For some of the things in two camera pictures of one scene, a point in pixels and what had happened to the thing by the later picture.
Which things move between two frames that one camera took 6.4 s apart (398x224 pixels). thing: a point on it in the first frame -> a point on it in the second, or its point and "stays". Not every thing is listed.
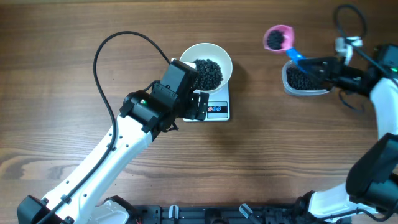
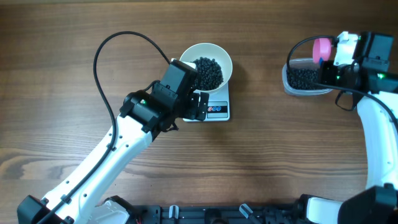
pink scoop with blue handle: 288,44 -> 321,50
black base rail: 231,214 stays
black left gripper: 199,106 stays
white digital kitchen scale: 218,106 stays
